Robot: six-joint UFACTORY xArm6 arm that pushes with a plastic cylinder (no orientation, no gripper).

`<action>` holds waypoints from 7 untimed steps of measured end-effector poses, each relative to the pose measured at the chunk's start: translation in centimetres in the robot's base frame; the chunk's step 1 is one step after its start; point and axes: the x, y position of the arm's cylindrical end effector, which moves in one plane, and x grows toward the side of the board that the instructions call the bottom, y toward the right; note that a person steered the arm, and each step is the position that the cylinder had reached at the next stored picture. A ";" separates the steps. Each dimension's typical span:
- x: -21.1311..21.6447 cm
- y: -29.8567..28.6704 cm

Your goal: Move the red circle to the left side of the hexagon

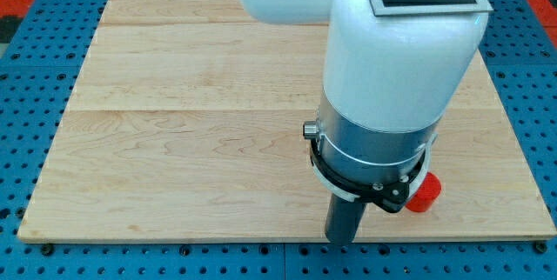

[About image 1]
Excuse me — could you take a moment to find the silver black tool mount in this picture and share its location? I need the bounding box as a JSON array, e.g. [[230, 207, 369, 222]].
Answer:
[[310, 94, 437, 213]]

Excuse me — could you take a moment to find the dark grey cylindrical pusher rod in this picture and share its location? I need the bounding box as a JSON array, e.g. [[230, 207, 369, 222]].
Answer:
[[325, 194, 366, 245]]

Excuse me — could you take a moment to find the red cylinder block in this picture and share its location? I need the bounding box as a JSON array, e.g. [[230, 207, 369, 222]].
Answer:
[[406, 172, 442, 213]]

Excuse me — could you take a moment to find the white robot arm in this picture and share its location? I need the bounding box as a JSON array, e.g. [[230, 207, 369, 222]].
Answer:
[[240, 0, 492, 244]]

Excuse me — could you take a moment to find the light wooden board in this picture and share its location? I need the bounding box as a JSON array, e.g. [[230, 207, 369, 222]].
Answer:
[[17, 0, 556, 243]]

